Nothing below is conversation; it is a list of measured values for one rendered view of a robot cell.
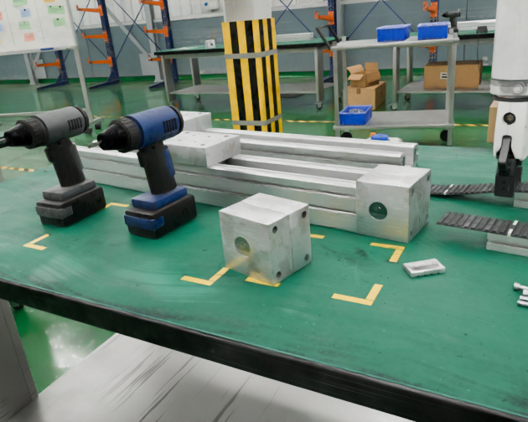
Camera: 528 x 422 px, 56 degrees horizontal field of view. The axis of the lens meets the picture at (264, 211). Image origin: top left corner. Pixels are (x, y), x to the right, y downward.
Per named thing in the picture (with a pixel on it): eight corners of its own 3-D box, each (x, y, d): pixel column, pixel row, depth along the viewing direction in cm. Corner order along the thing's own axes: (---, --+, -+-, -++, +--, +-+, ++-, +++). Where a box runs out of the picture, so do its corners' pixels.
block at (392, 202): (433, 216, 89) (436, 164, 85) (407, 244, 80) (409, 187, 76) (385, 208, 94) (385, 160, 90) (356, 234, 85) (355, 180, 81)
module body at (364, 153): (417, 182, 106) (418, 142, 103) (399, 197, 99) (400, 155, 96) (157, 151, 152) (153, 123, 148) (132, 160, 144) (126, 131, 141)
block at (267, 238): (321, 254, 78) (318, 198, 75) (273, 285, 71) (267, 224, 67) (274, 240, 85) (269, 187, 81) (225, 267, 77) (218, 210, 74)
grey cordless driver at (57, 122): (111, 205, 109) (90, 105, 101) (36, 243, 93) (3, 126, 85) (87, 202, 112) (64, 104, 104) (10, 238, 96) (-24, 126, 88)
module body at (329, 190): (380, 213, 92) (380, 168, 89) (356, 234, 85) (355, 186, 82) (106, 168, 138) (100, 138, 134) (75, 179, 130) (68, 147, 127)
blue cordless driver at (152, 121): (203, 215, 99) (187, 104, 91) (127, 257, 84) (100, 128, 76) (174, 209, 103) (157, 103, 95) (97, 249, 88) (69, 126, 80)
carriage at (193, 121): (214, 136, 137) (210, 112, 134) (185, 146, 129) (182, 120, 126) (173, 133, 146) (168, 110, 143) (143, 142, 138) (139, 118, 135)
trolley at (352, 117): (452, 140, 425) (458, 12, 388) (455, 158, 377) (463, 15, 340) (331, 141, 456) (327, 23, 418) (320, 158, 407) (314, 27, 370)
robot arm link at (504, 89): (541, 81, 78) (540, 100, 79) (551, 73, 84) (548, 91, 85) (484, 81, 82) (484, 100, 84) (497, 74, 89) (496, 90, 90)
